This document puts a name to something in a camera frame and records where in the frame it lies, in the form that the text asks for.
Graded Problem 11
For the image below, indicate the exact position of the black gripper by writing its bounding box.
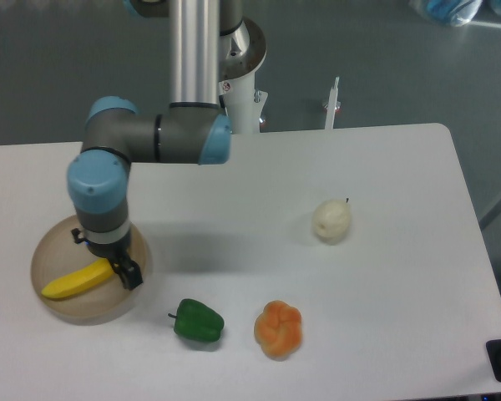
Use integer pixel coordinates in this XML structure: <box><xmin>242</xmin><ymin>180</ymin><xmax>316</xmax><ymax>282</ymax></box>
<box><xmin>71</xmin><ymin>228</ymin><xmax>144</xmax><ymax>290</ymax></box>

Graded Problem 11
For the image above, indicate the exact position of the yellow toy banana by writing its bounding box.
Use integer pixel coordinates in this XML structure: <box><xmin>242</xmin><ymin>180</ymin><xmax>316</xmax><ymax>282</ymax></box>
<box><xmin>41</xmin><ymin>259</ymin><xmax>114</xmax><ymax>300</ymax></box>

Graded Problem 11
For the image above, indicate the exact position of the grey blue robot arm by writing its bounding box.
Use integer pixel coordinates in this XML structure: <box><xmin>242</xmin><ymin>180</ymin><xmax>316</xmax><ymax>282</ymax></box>
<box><xmin>67</xmin><ymin>1</ymin><xmax>243</xmax><ymax>291</ymax></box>

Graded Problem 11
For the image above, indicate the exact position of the beige round plate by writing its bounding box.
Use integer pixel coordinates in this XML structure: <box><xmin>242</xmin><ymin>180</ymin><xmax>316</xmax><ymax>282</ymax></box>
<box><xmin>30</xmin><ymin>216</ymin><xmax>153</xmax><ymax>326</ymax></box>

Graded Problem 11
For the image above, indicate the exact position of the green toy bell pepper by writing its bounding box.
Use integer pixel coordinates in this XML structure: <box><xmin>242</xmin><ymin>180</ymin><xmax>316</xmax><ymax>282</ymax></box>
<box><xmin>168</xmin><ymin>298</ymin><xmax>225</xmax><ymax>343</ymax></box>

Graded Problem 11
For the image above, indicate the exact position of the orange knotted bread roll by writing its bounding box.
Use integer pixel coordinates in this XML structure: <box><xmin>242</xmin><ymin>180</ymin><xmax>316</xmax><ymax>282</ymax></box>
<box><xmin>254</xmin><ymin>300</ymin><xmax>303</xmax><ymax>360</ymax></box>

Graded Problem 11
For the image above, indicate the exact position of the white toy pear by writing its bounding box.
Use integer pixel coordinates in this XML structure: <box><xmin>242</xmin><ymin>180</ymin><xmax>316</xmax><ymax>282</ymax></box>
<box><xmin>311</xmin><ymin>198</ymin><xmax>352</xmax><ymax>244</ymax></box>

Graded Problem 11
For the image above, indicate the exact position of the blue plastic bag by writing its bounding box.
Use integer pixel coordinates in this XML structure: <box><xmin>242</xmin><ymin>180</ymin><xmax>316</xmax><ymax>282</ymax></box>
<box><xmin>408</xmin><ymin>0</ymin><xmax>483</xmax><ymax>27</ymax></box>

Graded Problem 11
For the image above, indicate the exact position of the white metal bracket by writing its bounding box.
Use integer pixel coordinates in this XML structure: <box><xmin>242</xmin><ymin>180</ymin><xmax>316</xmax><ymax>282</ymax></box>
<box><xmin>324</xmin><ymin>76</ymin><xmax>341</xmax><ymax>130</ymax></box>

